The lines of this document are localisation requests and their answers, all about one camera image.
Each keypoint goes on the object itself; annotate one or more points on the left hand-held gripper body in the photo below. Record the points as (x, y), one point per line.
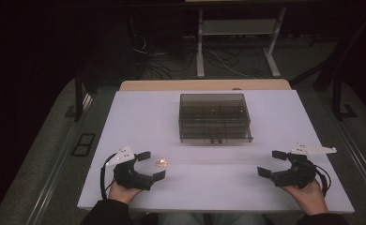
(125, 178)

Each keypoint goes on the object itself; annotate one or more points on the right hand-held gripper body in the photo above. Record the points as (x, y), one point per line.
(300, 175)

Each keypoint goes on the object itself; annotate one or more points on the small shiny orange trinket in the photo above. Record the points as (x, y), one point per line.
(161, 162)

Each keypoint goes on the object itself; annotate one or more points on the smoky transparent compartment box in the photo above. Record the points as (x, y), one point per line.
(214, 118)

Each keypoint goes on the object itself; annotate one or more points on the person's left hand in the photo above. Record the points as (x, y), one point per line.
(121, 193)

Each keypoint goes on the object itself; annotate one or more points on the person's right hand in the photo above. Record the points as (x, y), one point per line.
(312, 198)

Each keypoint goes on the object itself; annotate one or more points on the black metal stand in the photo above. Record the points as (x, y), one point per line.
(337, 78)
(78, 97)

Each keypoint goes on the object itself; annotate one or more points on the black rectangular floor frame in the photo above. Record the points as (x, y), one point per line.
(83, 144)

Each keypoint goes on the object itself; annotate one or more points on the aluminium floor rail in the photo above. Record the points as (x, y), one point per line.
(59, 168)
(362, 162)

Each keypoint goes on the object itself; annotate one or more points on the grey metal desk frame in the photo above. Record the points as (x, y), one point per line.
(239, 28)

